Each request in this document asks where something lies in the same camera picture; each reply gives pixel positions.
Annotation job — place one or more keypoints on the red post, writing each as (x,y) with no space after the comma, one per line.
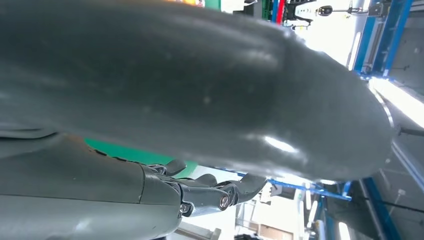
(281,10)

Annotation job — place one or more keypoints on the blue metal rack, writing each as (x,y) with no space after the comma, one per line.
(364,43)

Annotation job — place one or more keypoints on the green table mat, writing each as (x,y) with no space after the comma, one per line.
(132,154)

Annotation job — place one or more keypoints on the white humanoid robot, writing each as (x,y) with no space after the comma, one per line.
(306,10)

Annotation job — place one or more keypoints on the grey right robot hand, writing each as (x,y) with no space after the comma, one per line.
(165,82)

